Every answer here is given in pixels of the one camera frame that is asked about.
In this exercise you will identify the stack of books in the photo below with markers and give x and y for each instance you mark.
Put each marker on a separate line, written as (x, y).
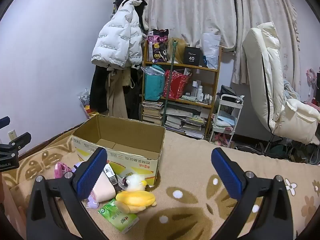
(151, 112)

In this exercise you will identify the pink items in cart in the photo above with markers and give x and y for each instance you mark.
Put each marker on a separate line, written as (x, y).
(220, 139)

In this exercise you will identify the white wall socket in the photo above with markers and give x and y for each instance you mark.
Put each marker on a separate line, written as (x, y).
(11, 135)

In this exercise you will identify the white fluffy plush toy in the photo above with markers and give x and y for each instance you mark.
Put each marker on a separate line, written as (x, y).
(133, 181)

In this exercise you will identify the tan bundle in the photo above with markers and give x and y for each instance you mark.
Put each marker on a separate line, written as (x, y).
(178, 52)

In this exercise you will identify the light blue folded cloth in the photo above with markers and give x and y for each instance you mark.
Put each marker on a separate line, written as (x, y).
(225, 120)

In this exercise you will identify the green pole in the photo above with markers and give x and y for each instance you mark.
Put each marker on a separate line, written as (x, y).
(170, 80)

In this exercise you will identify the wooden shelf rack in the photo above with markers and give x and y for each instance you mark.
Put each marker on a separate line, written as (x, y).
(180, 65)

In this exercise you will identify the pink swirl roll pillow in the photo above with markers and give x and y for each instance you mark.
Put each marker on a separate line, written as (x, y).
(105, 187)

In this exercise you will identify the dark tissue pack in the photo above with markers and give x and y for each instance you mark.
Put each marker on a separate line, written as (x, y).
(110, 172)

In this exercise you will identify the clear plastic bag with items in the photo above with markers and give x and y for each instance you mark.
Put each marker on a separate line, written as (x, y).
(85, 100)

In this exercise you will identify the pile of magazines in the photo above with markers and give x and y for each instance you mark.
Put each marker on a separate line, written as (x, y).
(185, 125)

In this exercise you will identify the pale blue cloth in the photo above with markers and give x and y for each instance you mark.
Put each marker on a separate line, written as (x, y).
(291, 90)

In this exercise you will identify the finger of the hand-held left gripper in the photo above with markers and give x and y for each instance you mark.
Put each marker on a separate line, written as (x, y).
(3, 123)
(21, 141)

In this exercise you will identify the green tissue pack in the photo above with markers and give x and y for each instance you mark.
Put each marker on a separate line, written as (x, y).
(117, 217)

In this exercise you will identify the black box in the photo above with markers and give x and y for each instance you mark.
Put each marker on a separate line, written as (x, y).
(192, 57)

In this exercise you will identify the white puffer jacket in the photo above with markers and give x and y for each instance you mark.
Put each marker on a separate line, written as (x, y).
(112, 40)

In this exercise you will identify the pink fan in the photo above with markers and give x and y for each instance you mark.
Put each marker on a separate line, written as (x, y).
(311, 76)

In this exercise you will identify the black coat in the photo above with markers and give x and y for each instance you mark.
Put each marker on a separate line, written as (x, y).
(98, 90)

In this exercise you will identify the group of white cosmetic bottles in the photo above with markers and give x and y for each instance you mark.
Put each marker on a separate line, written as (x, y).
(200, 91)

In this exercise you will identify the cream recliner chair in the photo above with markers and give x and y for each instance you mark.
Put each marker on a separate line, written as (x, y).
(260, 67)

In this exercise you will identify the yellow plush toy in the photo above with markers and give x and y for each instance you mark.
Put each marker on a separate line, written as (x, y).
(135, 200)

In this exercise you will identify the teal bag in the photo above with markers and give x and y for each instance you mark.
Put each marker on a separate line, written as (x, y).
(153, 85)

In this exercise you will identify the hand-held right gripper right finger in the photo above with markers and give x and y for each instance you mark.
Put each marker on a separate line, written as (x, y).
(226, 172)

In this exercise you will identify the white plastic bag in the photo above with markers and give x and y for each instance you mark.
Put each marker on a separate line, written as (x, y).
(211, 50)

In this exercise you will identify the white trolley cart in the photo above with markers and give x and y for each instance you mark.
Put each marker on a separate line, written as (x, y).
(222, 100)

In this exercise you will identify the dark hanging garment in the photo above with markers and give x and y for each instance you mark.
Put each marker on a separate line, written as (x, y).
(135, 97)

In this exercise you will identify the pink plush toy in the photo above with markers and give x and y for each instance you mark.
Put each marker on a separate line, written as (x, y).
(61, 170)

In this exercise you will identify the printed cardboard box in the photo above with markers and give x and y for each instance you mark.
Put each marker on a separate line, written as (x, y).
(140, 163)

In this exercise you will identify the red bag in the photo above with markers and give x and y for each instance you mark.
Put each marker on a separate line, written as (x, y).
(175, 85)

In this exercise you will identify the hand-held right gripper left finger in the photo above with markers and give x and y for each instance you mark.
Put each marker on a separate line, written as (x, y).
(91, 172)

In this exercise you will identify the black bag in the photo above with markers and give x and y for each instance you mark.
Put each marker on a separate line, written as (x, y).
(227, 90)

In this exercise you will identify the colourful printed bag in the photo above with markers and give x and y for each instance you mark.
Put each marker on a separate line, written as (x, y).
(157, 47)

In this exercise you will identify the beige trousers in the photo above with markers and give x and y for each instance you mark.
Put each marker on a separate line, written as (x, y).
(116, 97)

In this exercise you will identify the floral cream curtain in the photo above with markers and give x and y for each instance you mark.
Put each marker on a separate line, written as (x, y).
(190, 10)
(255, 10)

